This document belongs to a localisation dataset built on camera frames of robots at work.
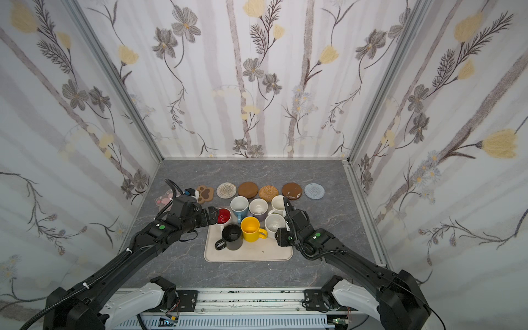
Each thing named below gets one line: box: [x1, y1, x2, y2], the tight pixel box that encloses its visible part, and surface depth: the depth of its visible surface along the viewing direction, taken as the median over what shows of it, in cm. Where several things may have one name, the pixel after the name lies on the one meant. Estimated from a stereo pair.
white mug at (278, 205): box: [267, 195, 286, 218], surface depth 91 cm
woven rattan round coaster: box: [258, 184, 280, 203], surface depth 108 cm
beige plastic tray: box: [204, 225, 294, 263], surface depth 88 cm
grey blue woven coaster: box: [303, 182, 326, 201], surface depth 109 cm
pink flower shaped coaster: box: [155, 189, 174, 212], surface depth 104 cm
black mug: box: [214, 224, 243, 251], surface depth 86 cm
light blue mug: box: [230, 195, 249, 224], surface depth 92 cm
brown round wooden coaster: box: [237, 181, 259, 199], surface depth 110 cm
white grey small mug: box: [248, 198, 269, 223], surface depth 94 cm
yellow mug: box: [240, 215, 269, 243], surface depth 88 cm
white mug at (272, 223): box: [264, 213, 286, 240], surface depth 89 cm
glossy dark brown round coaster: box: [281, 182, 304, 201], surface depth 109 cm
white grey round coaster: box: [215, 182, 238, 200], surface depth 107 cm
